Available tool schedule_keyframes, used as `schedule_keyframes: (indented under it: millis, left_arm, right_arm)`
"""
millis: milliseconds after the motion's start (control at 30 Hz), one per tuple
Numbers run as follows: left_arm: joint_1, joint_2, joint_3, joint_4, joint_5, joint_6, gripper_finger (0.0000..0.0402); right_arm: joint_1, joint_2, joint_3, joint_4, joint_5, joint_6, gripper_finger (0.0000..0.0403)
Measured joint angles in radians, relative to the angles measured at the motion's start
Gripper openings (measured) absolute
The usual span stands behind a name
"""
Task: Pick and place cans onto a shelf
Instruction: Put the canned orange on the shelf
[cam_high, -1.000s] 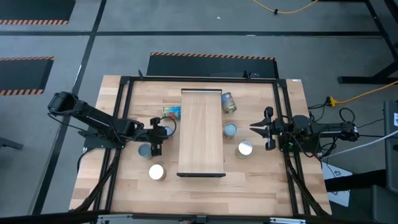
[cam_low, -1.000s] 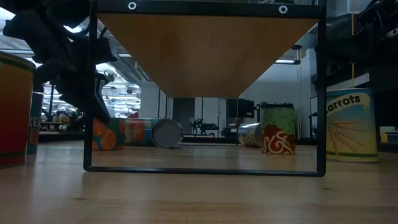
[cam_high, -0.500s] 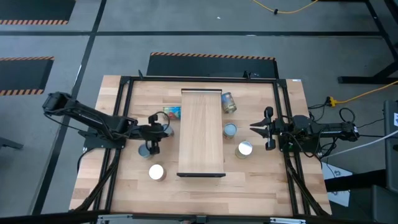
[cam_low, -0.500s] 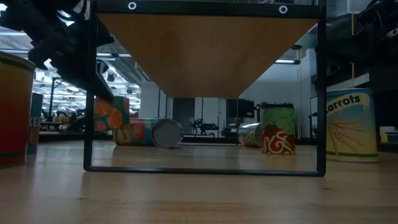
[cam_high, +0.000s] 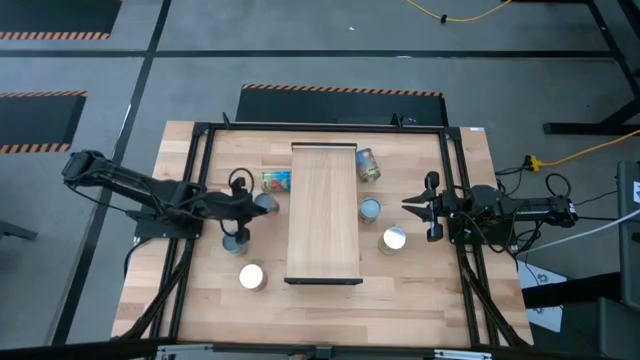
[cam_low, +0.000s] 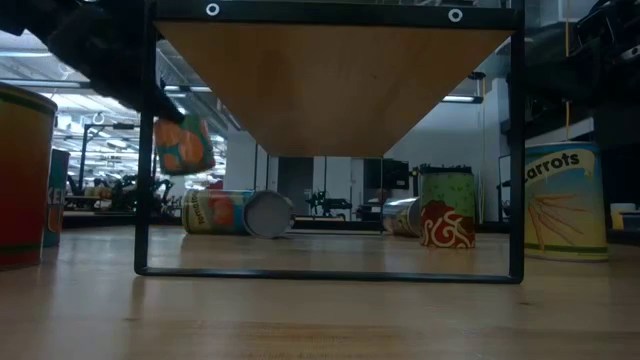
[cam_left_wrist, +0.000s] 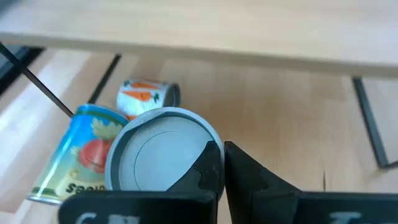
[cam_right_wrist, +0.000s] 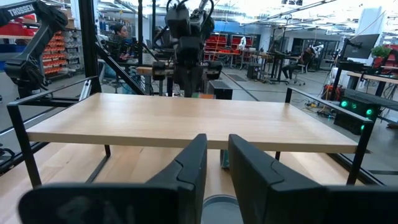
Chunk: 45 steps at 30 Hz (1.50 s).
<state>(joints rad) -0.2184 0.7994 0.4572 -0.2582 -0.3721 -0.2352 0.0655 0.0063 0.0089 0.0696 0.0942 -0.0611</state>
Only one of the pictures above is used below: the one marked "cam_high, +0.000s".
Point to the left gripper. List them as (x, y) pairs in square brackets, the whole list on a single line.
[(240, 207)]

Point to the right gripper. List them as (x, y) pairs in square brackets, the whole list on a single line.
[(440, 207)]

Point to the small silver-lid tin can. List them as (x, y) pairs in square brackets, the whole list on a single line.
[(269, 201)]

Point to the multicolour label tin can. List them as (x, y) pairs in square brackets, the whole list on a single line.
[(276, 181)]

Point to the yellow carrots tin can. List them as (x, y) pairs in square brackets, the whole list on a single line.
[(393, 239)]

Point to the teal label tin can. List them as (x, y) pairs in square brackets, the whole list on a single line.
[(231, 246)]

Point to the green can with red swirl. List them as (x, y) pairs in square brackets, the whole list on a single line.
[(370, 209)]

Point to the blue and tan label can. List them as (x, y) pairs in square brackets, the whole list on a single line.
[(368, 165)]

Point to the red label tin can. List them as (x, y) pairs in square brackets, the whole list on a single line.
[(251, 276)]

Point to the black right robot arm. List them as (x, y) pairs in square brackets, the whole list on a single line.
[(525, 207)]

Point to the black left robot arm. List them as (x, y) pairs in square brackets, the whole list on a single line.
[(125, 180)]

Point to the black equipment at right edge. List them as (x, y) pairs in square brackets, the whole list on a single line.
[(325, 127)]

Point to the black hazard-striped floor mat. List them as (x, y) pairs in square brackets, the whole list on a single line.
[(55, 15), (340, 107), (35, 120)]

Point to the white printed sheet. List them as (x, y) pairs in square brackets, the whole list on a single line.
[(542, 280)]

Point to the silver metal strip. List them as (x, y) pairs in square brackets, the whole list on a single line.
[(462, 355), (185, 352)]

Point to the black table leg stand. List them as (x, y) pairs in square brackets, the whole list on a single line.
[(590, 128)]

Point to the grey cabinet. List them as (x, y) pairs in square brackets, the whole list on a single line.
[(629, 240)]

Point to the black equipment box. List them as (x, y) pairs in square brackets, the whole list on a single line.
[(600, 330)]

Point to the dark stand foot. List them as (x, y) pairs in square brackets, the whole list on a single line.
[(15, 231)]

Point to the wooden shelf with black frame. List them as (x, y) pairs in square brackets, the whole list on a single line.
[(324, 215)]

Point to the small grey camera box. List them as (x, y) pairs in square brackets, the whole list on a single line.
[(323, 353)]

